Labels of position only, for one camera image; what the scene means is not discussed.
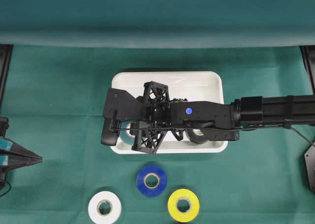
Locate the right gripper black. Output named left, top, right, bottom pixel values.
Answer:
left=129, top=81, right=240, bottom=154

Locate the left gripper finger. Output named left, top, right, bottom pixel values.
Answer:
left=0, top=160, right=42, bottom=174
left=0, top=137, right=42, bottom=160

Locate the green tape roll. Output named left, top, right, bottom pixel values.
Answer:
left=120, top=121, right=135, bottom=145

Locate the black tape roll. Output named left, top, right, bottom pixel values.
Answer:
left=186, top=129, right=209, bottom=144

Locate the yellow tape roll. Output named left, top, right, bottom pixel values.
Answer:
left=167, top=189, right=200, bottom=223

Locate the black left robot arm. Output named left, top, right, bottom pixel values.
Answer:
left=0, top=117, right=43, bottom=197

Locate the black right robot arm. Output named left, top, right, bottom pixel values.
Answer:
left=130, top=81, right=315, bottom=154

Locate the blue tape roll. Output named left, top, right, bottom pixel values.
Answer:
left=136, top=165, right=167, bottom=197

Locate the white tape roll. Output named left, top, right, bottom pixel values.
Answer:
left=88, top=191, right=122, bottom=224

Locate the white plastic tray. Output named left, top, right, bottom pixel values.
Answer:
left=111, top=71, right=228, bottom=154

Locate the green table cloth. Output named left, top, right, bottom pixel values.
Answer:
left=0, top=0, right=315, bottom=224

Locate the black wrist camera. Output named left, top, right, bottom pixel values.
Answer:
left=101, top=88, right=147, bottom=146

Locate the black aluminium frame rail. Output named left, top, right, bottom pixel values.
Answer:
left=0, top=44, right=13, bottom=105

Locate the black cable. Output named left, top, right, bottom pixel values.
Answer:
left=287, top=125, right=315, bottom=147

